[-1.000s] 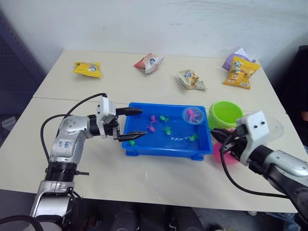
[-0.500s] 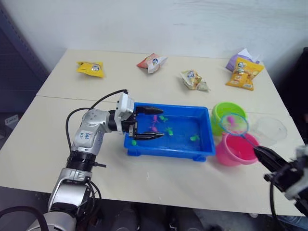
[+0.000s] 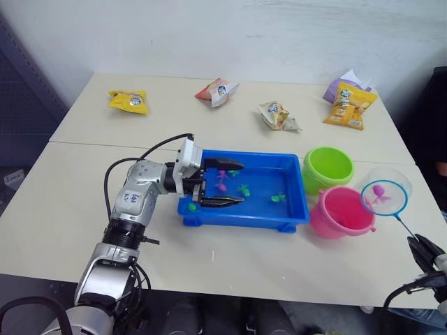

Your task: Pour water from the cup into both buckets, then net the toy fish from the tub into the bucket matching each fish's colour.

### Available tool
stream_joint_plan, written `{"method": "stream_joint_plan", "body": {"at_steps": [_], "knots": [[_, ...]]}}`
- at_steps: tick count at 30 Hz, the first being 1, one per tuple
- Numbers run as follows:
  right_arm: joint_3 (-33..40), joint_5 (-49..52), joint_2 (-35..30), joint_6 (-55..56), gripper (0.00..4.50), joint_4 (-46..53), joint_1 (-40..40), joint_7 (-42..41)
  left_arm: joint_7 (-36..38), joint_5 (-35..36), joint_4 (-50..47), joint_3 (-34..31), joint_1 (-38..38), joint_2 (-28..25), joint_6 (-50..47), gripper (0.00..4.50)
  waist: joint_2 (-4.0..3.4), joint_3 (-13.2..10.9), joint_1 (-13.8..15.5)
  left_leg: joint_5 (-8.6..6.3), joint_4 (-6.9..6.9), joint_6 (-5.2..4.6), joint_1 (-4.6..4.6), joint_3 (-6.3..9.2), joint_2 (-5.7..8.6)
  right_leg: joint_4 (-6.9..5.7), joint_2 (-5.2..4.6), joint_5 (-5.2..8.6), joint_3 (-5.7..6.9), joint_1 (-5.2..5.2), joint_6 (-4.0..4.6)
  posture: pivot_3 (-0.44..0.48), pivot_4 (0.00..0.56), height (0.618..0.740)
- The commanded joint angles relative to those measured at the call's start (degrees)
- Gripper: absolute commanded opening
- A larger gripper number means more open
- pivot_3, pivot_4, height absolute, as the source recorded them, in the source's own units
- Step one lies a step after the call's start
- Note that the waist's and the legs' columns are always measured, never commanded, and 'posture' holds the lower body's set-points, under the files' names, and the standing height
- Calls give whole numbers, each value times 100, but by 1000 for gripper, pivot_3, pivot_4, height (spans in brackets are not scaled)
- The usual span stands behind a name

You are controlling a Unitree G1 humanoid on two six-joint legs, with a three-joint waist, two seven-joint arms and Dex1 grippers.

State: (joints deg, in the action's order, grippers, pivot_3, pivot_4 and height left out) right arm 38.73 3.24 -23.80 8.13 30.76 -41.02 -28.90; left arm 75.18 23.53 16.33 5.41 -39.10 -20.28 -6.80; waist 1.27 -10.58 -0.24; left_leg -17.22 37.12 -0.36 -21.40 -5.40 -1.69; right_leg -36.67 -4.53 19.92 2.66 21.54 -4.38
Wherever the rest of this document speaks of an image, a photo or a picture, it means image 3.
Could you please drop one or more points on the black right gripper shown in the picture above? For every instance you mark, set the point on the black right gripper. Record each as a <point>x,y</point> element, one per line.
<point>440,286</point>

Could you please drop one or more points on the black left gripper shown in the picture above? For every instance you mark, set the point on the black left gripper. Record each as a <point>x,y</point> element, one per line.
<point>196,186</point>

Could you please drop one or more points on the blue rimmed fishing net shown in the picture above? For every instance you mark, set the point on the blue rimmed fishing net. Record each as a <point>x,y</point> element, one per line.
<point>391,199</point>

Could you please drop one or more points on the pink toy fish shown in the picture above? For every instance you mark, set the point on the pink toy fish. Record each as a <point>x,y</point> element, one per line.
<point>379,192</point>
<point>222,173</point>
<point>220,188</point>

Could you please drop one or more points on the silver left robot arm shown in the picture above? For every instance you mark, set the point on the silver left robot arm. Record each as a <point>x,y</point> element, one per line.
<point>136,195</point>

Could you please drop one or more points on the blue plastic tub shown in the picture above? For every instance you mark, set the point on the blue plastic tub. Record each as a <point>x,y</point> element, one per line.
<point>244,220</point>

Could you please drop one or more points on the green plastic bucket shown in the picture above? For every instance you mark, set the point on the green plastic bucket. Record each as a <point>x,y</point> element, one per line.
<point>311,181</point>

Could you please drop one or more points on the pink plastic bucket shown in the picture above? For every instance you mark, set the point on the pink plastic bucket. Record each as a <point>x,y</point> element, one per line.
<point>324,223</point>

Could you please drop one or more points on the blue jeans leg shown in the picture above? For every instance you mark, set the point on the blue jeans leg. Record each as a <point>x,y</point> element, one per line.
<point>419,315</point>

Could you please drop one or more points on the white shoe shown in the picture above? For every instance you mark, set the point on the white shoe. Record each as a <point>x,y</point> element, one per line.
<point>366,309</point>

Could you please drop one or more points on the pale green snack bag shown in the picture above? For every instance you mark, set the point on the pale green snack bag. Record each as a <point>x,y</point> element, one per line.
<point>277,115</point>

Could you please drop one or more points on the red and white snack bag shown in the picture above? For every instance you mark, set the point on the red and white snack bag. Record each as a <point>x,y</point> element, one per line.
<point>216,92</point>

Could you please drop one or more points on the person in black clothing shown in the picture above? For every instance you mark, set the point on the person in black clothing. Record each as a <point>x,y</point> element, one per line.
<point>426,132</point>

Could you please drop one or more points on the yellow snack bag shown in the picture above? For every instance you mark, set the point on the yellow snack bag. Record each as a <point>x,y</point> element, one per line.
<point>129,102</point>

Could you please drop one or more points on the purple snack bag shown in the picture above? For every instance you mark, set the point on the purple snack bag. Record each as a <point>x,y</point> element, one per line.
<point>331,91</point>

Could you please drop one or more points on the dark rounded shape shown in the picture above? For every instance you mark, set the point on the dark rounded shape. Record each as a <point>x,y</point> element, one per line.
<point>183,319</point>

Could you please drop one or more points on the yellow potato chips bag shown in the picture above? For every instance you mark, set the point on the yellow potato chips bag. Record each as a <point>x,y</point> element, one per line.
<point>349,108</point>

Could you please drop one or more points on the silver robot torso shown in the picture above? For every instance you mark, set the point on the silver robot torso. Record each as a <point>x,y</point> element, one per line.
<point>87,322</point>

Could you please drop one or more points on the grey metal cabinet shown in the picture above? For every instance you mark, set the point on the grey metal cabinet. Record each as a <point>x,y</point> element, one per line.
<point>24,104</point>

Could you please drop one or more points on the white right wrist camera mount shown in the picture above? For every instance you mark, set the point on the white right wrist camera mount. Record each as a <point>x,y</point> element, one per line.
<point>441,261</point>

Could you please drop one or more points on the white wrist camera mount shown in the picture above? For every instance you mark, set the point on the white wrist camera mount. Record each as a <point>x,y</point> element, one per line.
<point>441,261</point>
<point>189,157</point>

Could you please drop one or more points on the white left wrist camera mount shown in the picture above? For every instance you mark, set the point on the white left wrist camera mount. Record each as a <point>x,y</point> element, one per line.
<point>189,157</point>

